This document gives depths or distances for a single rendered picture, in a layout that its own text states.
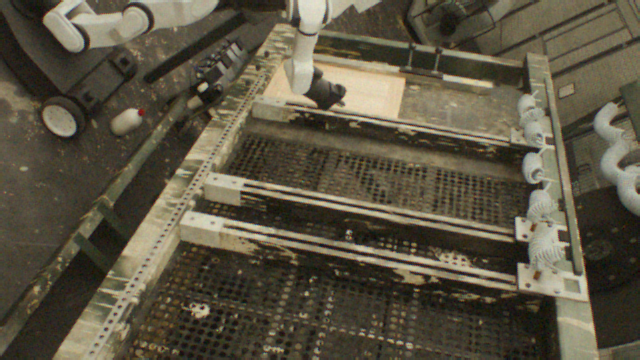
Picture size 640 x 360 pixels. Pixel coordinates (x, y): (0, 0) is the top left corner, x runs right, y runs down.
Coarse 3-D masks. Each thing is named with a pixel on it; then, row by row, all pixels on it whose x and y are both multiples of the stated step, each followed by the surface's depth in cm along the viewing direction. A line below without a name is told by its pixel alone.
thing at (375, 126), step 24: (264, 96) 241; (288, 120) 239; (312, 120) 237; (336, 120) 234; (360, 120) 232; (384, 120) 234; (408, 120) 234; (528, 120) 216; (432, 144) 231; (456, 144) 229; (480, 144) 227; (504, 144) 225
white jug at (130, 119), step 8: (128, 112) 291; (136, 112) 292; (144, 112) 292; (112, 120) 297; (120, 120) 293; (128, 120) 291; (136, 120) 292; (112, 128) 296; (120, 128) 295; (128, 128) 294
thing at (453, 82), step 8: (288, 56) 279; (312, 56) 278; (320, 56) 278; (328, 56) 279; (328, 64) 276; (336, 64) 276; (344, 64) 275; (352, 64) 274; (360, 64) 275; (368, 64) 275; (376, 64) 276; (376, 72) 274; (384, 72) 273; (392, 72) 272; (400, 72) 271; (408, 80) 272; (416, 80) 271; (424, 80) 271; (432, 80) 270; (440, 80) 269; (448, 80) 268; (456, 80) 268; (472, 80) 270; (456, 88) 269; (464, 88) 268; (472, 88) 268; (480, 88) 267; (488, 88) 266
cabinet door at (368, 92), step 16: (320, 64) 277; (272, 80) 263; (336, 80) 267; (352, 80) 267; (368, 80) 268; (384, 80) 269; (400, 80) 269; (272, 96) 252; (288, 96) 253; (304, 96) 254; (352, 96) 257; (368, 96) 257; (384, 96) 258; (400, 96) 258; (368, 112) 247; (384, 112) 247
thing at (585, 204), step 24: (600, 192) 246; (576, 216) 244; (600, 216) 236; (624, 216) 228; (600, 240) 221; (624, 240) 218; (600, 264) 215; (624, 264) 210; (600, 288) 209; (624, 288) 204; (600, 312) 202; (624, 312) 197; (600, 336) 195; (624, 336) 190
